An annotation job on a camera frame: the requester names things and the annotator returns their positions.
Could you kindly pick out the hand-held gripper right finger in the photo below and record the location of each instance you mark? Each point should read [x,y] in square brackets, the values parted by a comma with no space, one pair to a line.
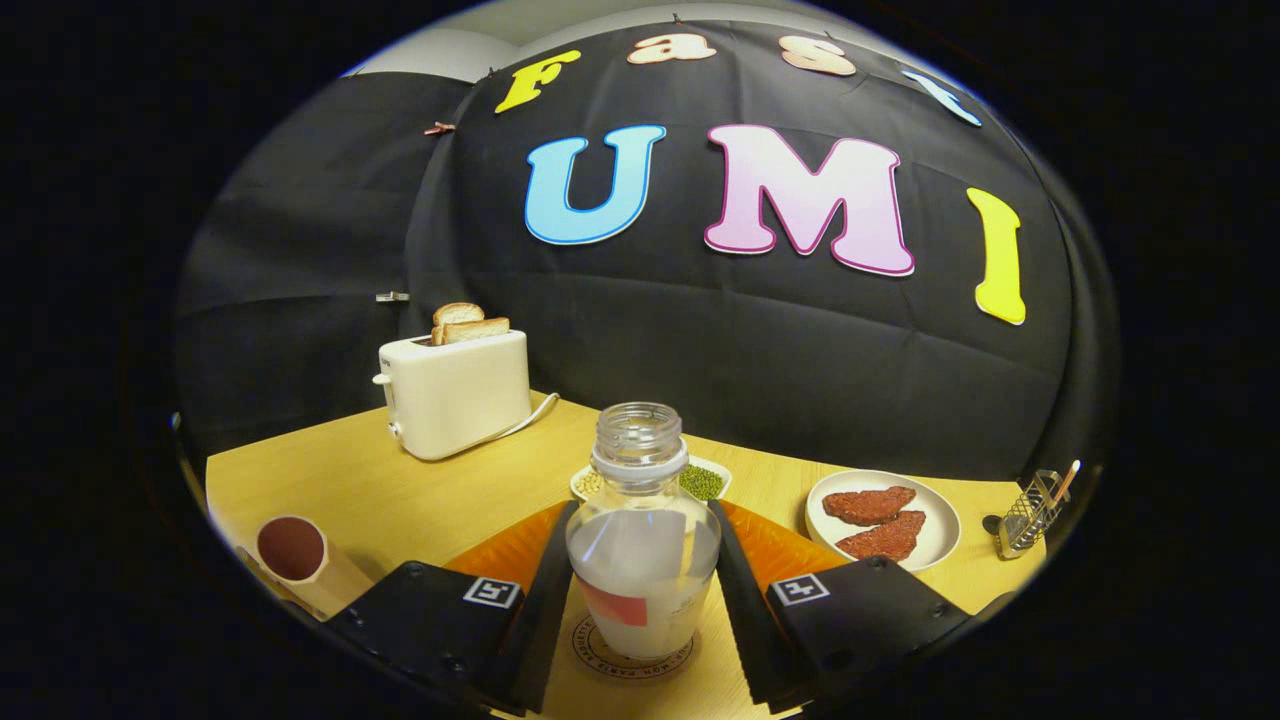
[745,620]

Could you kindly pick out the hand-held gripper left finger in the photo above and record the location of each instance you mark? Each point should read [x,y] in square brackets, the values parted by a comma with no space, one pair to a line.
[535,620]

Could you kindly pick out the round wooden coaster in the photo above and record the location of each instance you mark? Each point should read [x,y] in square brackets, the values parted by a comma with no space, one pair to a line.
[590,655]

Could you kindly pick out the clear juice bottle red label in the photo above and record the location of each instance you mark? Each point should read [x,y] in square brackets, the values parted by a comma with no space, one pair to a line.
[640,560]

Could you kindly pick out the cream cup brown inside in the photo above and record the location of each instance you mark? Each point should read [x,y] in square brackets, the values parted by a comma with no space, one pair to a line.
[330,580]

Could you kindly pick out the white divided dish with beans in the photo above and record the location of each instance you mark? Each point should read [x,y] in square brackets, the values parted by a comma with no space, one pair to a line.
[705,482]

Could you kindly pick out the red meat patty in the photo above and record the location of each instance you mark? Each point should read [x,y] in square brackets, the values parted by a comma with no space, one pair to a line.
[868,505]
[885,538]

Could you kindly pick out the wooden table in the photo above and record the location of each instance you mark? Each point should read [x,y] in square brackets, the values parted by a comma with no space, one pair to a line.
[400,490]

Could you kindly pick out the white round plate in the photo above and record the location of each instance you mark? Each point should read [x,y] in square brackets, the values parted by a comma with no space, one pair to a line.
[940,530]

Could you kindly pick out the cream toaster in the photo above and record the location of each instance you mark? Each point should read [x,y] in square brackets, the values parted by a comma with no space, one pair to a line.
[460,395]

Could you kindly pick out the black backdrop cloth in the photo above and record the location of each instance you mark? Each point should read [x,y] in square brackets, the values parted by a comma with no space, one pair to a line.
[700,340]

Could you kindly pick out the square toast slice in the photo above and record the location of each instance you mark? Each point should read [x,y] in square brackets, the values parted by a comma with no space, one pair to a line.
[478,329]

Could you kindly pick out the rounded toast slice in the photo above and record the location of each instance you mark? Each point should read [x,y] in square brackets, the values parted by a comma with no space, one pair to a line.
[458,313]

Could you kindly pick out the pink clip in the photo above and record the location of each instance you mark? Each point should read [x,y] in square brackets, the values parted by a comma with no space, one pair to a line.
[439,128]

